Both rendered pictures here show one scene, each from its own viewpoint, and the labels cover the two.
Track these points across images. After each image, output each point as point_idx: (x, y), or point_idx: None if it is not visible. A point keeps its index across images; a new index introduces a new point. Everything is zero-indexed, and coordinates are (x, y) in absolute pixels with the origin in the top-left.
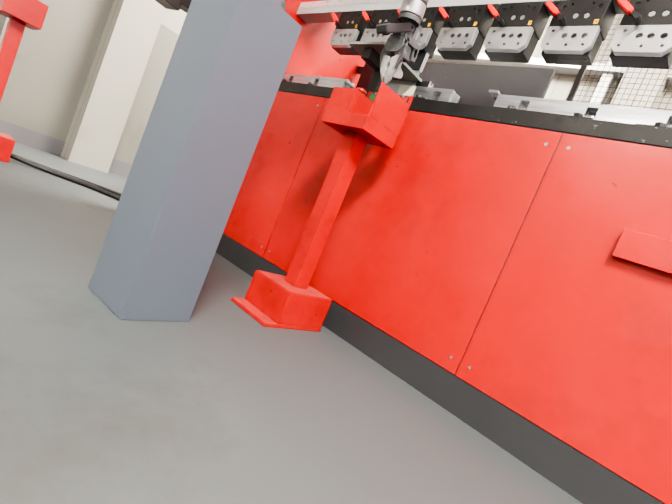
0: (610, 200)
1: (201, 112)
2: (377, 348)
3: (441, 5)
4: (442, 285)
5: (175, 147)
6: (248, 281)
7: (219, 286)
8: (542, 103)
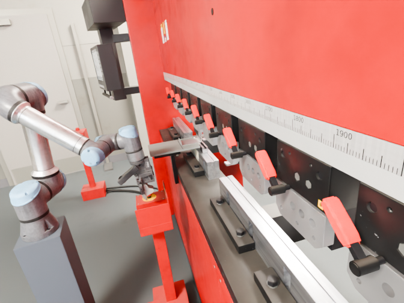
0: None
1: (38, 299)
2: None
3: (187, 91)
4: None
5: None
6: (178, 264)
7: (150, 287)
8: (232, 199)
